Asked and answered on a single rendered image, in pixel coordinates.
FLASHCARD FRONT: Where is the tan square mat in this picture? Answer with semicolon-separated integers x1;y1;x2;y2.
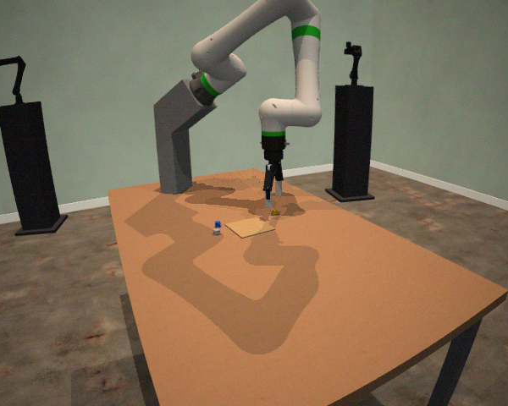
224;217;276;239

